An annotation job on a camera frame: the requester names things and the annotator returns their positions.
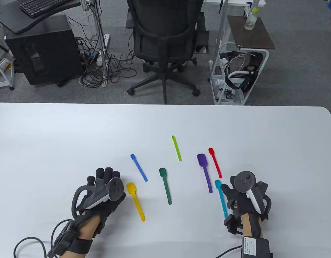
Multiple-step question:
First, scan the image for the person's right hand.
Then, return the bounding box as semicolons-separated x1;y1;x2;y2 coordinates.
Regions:
220;176;265;236

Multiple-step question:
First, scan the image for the person's left hand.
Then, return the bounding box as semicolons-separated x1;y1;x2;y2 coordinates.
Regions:
75;167;126;239

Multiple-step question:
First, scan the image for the cyan measuring spoon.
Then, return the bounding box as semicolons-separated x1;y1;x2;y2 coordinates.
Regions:
214;180;228;218

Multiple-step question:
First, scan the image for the yellow measuring spoon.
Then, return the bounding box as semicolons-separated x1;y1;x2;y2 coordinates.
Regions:
126;182;146;222

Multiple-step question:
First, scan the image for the red measuring spoon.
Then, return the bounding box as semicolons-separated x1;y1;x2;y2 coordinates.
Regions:
208;148;223;179

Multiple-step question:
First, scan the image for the blue measuring spoon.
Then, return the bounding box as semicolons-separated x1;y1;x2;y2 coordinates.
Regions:
130;154;148;182

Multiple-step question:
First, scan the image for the purple measuring spoon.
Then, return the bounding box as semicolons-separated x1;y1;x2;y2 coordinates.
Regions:
197;153;213;194

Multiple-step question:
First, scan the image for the dark green measuring spoon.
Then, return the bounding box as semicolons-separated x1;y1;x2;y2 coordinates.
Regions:
159;168;172;205

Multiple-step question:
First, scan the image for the lime green measuring spoon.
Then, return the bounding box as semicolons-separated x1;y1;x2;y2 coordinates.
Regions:
172;135;182;162

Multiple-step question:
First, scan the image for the person's right forearm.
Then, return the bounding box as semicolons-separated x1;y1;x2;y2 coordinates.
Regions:
240;212;263;238

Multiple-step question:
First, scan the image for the black wrist box with label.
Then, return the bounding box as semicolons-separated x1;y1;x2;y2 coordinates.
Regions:
242;236;274;258

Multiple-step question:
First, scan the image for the black computer tower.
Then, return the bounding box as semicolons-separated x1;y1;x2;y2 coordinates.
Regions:
5;14;84;86

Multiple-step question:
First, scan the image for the small white trolley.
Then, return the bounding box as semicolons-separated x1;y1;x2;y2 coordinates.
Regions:
0;26;15;91

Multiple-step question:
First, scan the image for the black mesh office chair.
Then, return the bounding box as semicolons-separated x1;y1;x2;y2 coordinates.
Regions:
125;0;210;105

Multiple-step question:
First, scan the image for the brown side table top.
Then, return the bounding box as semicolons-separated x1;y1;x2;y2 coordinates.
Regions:
227;15;276;50

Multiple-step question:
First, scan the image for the clear bottle with green cap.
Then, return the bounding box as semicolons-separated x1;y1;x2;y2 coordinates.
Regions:
244;7;259;31

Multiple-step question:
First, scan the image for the black curved desk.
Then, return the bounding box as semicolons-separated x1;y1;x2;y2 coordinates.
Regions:
0;0;81;35

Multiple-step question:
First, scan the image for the black keyboard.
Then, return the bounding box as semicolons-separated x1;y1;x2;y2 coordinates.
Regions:
19;0;74;18

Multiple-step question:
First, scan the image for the white desk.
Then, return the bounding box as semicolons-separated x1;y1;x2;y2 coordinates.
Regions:
203;0;266;6

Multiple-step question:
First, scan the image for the thin black cable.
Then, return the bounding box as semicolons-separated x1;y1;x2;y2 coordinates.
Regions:
215;245;243;258

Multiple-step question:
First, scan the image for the black wrist camera with strap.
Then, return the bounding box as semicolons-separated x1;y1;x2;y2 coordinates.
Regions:
47;218;94;258

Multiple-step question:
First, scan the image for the white wire cart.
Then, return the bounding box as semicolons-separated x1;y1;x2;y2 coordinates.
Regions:
208;40;270;106

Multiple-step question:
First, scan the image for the black braided cable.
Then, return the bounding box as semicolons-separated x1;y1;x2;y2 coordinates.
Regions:
13;219;72;258

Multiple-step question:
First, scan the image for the tangle of black cables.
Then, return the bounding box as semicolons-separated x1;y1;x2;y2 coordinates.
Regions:
66;11;137;88

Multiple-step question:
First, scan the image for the black headset with white strap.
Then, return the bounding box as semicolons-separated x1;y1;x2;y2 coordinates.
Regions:
219;51;264;93

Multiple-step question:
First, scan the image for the aluminium frame post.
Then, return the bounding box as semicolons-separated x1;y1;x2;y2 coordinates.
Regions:
86;0;108;87
213;0;230;66

